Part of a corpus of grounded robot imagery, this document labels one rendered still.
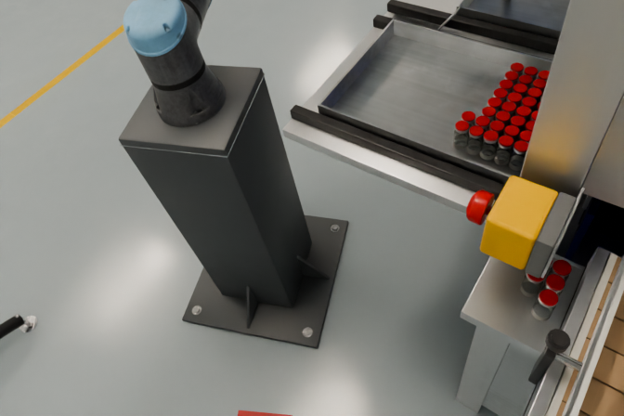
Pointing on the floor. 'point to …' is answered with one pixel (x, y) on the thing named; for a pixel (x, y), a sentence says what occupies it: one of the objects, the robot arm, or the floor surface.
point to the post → (567, 116)
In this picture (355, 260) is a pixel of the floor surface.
